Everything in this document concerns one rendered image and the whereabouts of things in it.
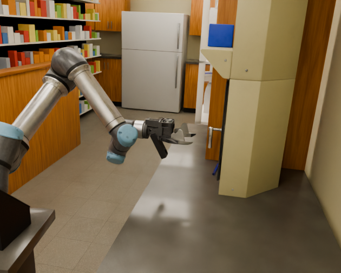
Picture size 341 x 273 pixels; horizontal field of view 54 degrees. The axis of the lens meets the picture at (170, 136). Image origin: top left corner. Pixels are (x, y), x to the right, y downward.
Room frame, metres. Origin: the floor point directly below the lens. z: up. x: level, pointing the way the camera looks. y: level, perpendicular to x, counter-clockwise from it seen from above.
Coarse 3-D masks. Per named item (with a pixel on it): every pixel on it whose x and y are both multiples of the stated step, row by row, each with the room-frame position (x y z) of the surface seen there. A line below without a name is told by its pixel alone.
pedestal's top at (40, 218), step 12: (36, 216) 1.00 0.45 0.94; (48, 216) 1.00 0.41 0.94; (36, 228) 0.93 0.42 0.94; (24, 240) 0.86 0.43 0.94; (36, 240) 0.90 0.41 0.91; (0, 252) 0.80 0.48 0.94; (12, 252) 0.81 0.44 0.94; (24, 252) 0.83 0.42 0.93; (0, 264) 0.76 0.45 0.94; (12, 264) 0.76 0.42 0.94
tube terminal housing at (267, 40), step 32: (256, 0) 1.21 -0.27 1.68; (288, 0) 1.25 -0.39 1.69; (256, 32) 1.21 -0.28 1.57; (288, 32) 1.27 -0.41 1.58; (256, 64) 1.21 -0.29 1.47; (288, 64) 1.29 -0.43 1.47; (256, 96) 1.21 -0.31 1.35; (288, 96) 1.30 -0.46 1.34; (256, 128) 1.21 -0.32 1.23; (224, 160) 1.22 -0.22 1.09; (256, 160) 1.22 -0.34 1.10; (224, 192) 1.22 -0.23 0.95; (256, 192) 1.24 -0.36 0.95
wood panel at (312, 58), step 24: (312, 0) 1.53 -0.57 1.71; (312, 24) 1.53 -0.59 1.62; (312, 48) 1.53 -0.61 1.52; (216, 72) 1.60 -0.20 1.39; (312, 72) 1.52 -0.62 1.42; (216, 96) 1.60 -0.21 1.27; (312, 96) 1.52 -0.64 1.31; (216, 120) 1.60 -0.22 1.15; (288, 120) 1.54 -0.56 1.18; (312, 120) 1.52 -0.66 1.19; (216, 144) 1.59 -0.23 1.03; (288, 144) 1.53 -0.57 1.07
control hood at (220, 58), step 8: (208, 48) 1.30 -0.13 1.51; (216, 48) 1.32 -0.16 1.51; (224, 48) 1.35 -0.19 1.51; (232, 48) 1.37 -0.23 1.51; (208, 56) 1.24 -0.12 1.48; (216, 56) 1.23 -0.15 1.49; (224, 56) 1.23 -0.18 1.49; (216, 64) 1.23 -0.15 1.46; (224, 64) 1.23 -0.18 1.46; (224, 72) 1.23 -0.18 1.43
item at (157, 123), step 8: (152, 120) 1.31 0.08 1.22; (160, 120) 1.31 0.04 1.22; (168, 120) 1.31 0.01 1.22; (144, 128) 1.30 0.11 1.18; (152, 128) 1.32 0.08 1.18; (160, 128) 1.29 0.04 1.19; (168, 128) 1.29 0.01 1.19; (144, 136) 1.30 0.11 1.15; (160, 136) 1.29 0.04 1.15; (168, 136) 1.28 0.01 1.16
